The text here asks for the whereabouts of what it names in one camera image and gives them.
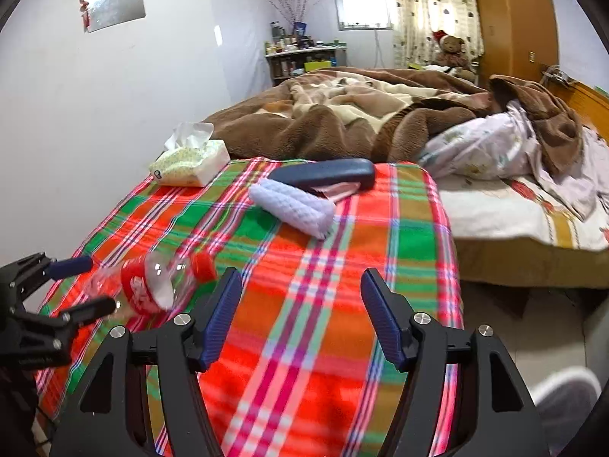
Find clear cola bottle red label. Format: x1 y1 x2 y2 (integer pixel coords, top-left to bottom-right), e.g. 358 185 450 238
84 251 217 320

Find white trash bin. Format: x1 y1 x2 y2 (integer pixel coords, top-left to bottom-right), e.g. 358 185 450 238
529 366 602 456

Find plaid red green tablecloth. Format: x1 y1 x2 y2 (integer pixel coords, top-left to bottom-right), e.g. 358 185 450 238
35 156 466 457

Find green tissue pack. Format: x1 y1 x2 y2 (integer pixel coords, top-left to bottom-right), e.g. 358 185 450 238
149 122 230 188

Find rolled lavender towel far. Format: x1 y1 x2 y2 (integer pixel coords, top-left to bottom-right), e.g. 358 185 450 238
249 179 336 240

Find light pink bedsheet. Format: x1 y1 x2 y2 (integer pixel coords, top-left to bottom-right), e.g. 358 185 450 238
434 129 608 252

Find dark blue glasses case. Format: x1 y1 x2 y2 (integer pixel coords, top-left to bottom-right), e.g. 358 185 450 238
268 158 376 194

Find white floral pillow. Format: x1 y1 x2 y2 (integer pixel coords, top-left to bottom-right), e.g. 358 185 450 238
418 100 547 179

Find brown fleece blanket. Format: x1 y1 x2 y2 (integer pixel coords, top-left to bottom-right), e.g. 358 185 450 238
206 67 583 174

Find cluttered shelf unit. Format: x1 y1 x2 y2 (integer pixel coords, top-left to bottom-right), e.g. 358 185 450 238
264 22 348 86

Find wooden headboard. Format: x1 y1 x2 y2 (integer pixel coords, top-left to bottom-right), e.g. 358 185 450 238
547 78 609 141

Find dried branches in vase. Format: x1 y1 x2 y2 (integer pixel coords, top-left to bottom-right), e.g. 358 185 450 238
266 0 324 35

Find teddy bear santa hat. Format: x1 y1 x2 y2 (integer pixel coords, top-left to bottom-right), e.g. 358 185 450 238
432 30 476 83

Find small window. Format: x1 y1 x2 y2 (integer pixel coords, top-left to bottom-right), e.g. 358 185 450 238
335 0 397 31

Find wooden wardrobe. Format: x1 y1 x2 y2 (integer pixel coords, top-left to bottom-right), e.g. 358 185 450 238
477 0 558 86

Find patterned curtain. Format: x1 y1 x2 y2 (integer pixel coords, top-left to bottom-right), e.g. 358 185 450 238
393 0 484 67

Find silver wall panel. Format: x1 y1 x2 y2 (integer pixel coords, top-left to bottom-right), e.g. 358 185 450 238
80 0 145 33

